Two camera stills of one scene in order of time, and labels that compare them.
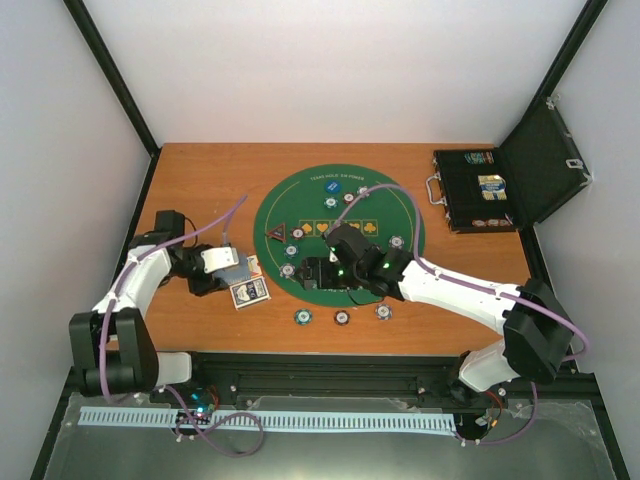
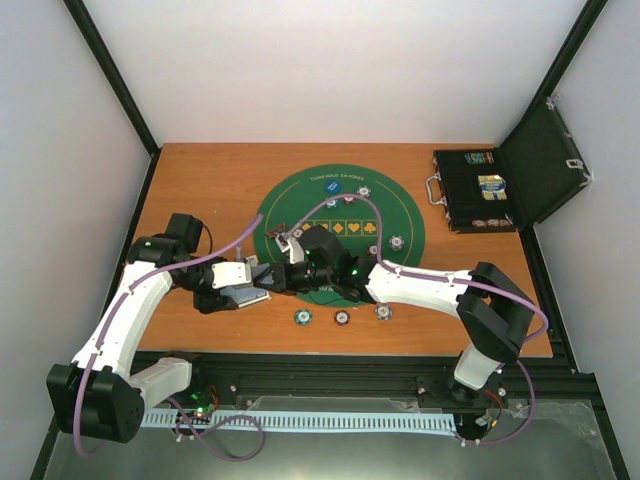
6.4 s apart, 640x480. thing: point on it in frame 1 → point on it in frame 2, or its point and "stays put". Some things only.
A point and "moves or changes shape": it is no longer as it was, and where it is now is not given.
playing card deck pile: x=240 y=271 moves or changes shape
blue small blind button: x=332 y=186 stays put
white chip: x=396 y=242 stays put
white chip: x=360 y=190 stays put
